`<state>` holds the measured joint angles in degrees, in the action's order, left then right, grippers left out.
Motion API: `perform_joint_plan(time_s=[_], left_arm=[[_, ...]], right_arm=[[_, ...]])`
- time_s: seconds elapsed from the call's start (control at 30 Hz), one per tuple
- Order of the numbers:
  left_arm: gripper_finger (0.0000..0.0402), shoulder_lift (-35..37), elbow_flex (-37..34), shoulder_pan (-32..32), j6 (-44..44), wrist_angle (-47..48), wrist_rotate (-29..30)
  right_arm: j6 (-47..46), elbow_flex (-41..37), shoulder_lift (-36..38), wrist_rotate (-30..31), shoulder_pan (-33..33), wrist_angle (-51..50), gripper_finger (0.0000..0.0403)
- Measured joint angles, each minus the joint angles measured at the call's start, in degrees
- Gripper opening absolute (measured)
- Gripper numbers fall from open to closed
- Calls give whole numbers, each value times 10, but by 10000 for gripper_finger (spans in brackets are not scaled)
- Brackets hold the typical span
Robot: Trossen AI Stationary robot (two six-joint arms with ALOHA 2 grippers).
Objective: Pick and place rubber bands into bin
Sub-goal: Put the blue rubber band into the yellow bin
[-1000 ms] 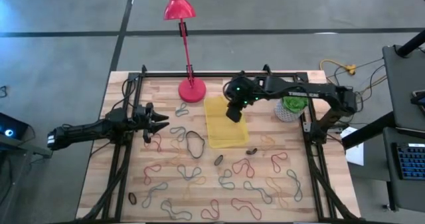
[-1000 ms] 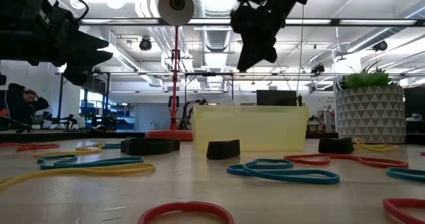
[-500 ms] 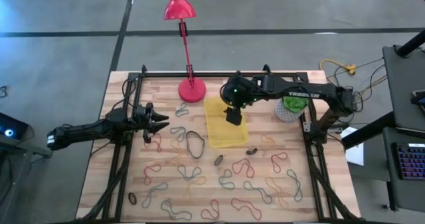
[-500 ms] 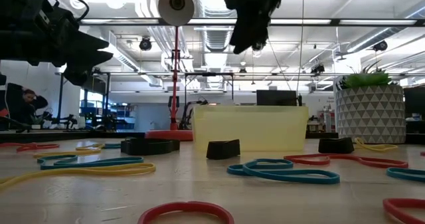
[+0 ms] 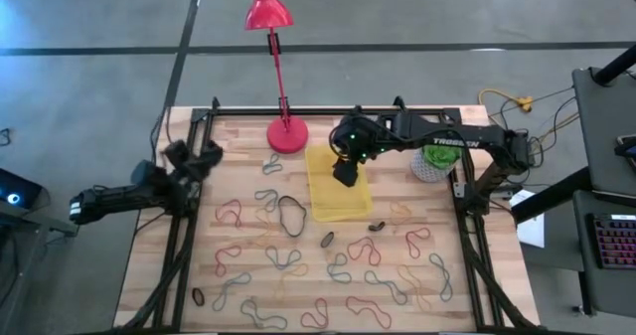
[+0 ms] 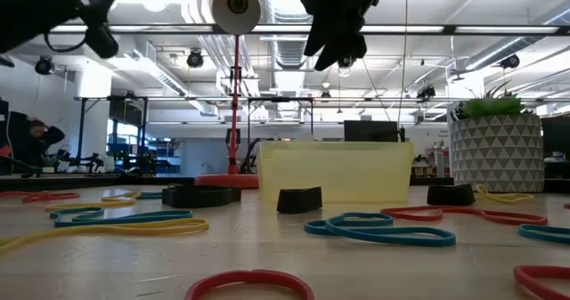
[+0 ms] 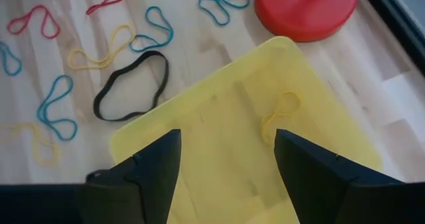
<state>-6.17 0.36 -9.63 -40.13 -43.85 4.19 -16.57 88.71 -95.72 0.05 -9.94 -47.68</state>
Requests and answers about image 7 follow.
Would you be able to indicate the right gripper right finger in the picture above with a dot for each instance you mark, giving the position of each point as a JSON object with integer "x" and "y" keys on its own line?
{"x": 315, "y": 184}

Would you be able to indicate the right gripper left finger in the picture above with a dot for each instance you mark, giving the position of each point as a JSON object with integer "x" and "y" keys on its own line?
{"x": 152, "y": 184}

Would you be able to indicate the yellow translucent plastic bin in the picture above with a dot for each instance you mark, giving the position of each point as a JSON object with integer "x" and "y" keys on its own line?
{"x": 225, "y": 117}

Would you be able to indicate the yellow rubber band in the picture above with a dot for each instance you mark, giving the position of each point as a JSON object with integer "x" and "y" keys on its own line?
{"x": 272, "y": 117}
{"x": 34, "y": 131}
{"x": 111, "y": 54}

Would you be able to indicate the red rubber band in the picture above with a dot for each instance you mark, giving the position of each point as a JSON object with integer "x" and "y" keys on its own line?
{"x": 94, "y": 8}
{"x": 39, "y": 7}

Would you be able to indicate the red desk lamp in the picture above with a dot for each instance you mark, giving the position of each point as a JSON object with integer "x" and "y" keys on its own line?
{"x": 305, "y": 14}

